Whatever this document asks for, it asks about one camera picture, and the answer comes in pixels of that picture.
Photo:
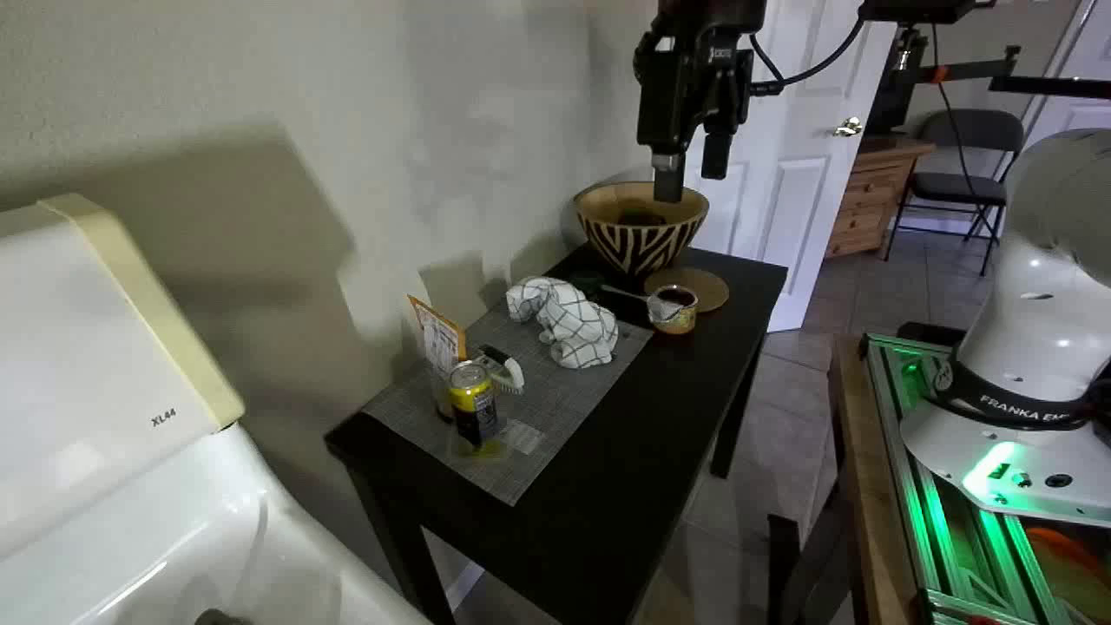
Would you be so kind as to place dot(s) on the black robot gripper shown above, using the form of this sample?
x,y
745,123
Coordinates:
x,y
681,70

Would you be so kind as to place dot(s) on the white panel door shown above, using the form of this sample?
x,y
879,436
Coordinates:
x,y
801,173

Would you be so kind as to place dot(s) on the round wooden coaster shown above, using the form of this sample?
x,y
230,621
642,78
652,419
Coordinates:
x,y
710,285

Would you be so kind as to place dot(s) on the small tan cup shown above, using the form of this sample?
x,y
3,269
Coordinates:
x,y
675,309

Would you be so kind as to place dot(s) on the wooden workbench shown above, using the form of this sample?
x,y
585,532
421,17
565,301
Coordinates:
x,y
863,496

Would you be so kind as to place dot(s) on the black camera stand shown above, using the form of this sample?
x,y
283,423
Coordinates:
x,y
906,70

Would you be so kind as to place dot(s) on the white patterned cloth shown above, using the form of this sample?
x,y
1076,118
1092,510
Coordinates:
x,y
570,321

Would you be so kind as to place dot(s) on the black side table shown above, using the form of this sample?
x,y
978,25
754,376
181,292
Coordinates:
x,y
625,464

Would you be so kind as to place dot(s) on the metal door knob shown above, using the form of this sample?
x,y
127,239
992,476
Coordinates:
x,y
852,127

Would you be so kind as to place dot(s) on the black folding chair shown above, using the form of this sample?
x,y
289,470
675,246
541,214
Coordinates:
x,y
966,173

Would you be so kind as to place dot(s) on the white closet door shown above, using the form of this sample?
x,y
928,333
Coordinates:
x,y
1071,70

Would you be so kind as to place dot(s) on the white appliance with beige trim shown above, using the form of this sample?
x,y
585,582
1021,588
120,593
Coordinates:
x,y
106,438

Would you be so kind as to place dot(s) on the gray woven placemat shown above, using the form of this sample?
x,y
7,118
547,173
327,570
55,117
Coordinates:
x,y
544,404

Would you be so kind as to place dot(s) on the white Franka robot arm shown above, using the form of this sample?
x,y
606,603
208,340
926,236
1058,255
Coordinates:
x,y
1044,348

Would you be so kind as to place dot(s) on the wooden dresser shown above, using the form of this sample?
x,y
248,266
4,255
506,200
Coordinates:
x,y
872,196

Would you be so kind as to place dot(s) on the small card box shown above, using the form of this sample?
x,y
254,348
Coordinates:
x,y
439,333

